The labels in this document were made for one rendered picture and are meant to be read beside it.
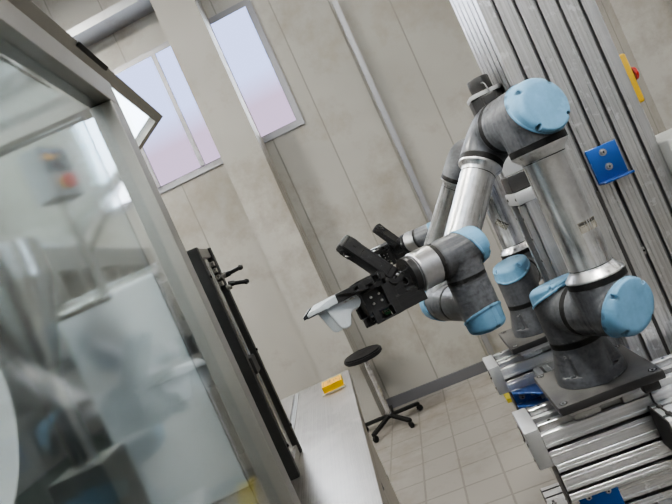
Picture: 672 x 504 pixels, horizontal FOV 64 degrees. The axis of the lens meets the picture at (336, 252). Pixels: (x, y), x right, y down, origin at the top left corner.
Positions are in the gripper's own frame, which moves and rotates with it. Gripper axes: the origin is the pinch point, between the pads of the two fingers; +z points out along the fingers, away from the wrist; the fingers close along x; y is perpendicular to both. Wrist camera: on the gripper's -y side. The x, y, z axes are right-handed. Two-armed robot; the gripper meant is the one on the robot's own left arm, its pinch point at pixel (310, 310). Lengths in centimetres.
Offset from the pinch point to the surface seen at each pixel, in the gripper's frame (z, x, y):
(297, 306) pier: -60, 297, -19
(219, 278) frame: 7.9, 37.1, -17.6
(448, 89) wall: -215, 232, -109
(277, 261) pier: -60, 292, -54
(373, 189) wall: -145, 272, -71
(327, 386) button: -13, 82, 21
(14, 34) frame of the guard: 23, -50, -27
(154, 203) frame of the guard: 17.5, -31.3, -16.7
